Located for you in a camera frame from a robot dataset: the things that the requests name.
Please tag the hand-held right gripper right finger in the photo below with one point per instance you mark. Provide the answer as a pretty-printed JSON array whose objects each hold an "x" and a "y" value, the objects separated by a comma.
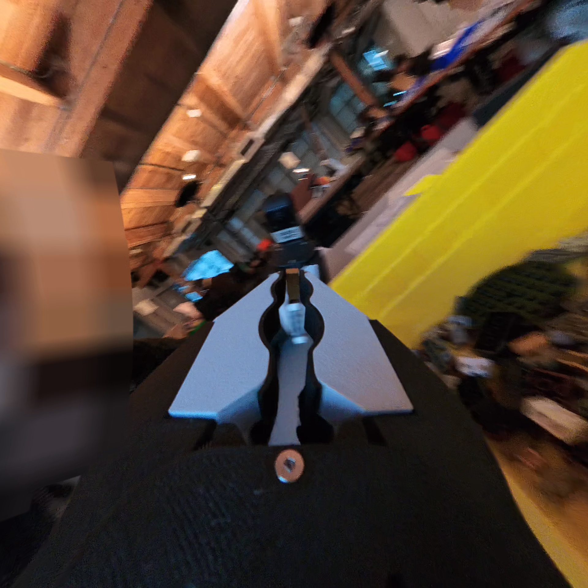
[{"x": 358, "y": 367}]

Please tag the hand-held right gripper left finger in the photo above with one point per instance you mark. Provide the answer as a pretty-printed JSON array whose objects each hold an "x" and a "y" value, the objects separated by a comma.
[{"x": 220, "y": 367}]

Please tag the yellow plastic bin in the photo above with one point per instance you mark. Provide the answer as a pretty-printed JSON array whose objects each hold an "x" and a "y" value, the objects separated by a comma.
[{"x": 482, "y": 206}]

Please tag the arched window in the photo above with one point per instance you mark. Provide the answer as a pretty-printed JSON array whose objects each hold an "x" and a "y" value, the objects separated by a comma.
[{"x": 209, "y": 266}]

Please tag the red plastic crate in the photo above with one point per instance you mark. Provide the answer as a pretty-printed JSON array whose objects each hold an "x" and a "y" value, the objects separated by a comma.
[
  {"x": 432, "y": 133},
  {"x": 405, "y": 151}
]

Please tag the yellow sticky note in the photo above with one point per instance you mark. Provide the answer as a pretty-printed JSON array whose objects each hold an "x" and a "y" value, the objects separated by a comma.
[{"x": 422, "y": 184}]

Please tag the pile of loose toy bricks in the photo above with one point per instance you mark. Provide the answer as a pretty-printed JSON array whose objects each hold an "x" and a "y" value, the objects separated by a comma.
[{"x": 505, "y": 321}]

